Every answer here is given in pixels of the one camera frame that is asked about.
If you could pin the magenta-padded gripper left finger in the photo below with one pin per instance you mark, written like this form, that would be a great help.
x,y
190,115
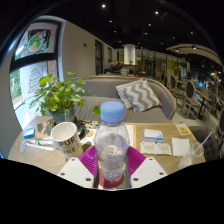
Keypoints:
x,y
78,171

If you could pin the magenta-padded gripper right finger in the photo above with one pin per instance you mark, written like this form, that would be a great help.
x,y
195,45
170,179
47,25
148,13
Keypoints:
x,y
146,171

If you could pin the clear blue-capped water bottle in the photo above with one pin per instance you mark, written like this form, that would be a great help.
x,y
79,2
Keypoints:
x,y
111,150

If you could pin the white printed paper slips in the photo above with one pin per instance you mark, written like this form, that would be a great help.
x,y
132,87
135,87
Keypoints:
x,y
156,148

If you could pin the white printed mug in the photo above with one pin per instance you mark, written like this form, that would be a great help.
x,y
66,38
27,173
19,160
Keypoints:
x,y
66,140

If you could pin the small white blue box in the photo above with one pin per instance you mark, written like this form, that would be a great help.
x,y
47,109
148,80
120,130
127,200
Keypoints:
x,y
153,135

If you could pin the white orange carton box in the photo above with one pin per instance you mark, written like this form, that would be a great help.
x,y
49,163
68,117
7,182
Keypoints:
x,y
131,133

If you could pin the white paper napkin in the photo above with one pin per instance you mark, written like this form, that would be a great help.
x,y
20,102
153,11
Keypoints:
x,y
180,146

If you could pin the white printed booklet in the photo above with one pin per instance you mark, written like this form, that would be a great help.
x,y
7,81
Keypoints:
x,y
91,128

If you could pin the brown card with leaf shapes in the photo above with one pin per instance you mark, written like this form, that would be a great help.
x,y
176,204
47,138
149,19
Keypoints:
x,y
43,129

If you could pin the yellow table sticker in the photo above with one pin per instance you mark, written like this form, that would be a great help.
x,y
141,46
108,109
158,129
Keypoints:
x,y
183,129

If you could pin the silver blister pack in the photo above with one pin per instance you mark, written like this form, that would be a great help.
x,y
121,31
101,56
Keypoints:
x,y
23,146

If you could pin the dark tufted armchair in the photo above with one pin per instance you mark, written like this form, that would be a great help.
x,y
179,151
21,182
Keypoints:
x,y
208,138

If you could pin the grey zigzag cushion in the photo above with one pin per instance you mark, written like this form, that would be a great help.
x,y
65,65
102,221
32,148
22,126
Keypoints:
x,y
138,95

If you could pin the green potted plant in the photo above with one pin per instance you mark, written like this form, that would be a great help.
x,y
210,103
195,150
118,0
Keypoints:
x,y
60,95

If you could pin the grey curved sofa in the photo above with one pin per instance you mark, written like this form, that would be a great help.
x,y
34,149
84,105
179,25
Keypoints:
x,y
106,91

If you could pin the group of dining chairs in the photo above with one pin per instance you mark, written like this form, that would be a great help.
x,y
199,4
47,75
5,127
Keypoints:
x,y
190,90

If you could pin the person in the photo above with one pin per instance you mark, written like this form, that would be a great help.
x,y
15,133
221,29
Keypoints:
x,y
115,67

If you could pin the group of ceiling lights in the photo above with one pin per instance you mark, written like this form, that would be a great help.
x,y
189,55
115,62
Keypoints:
x,y
103,6

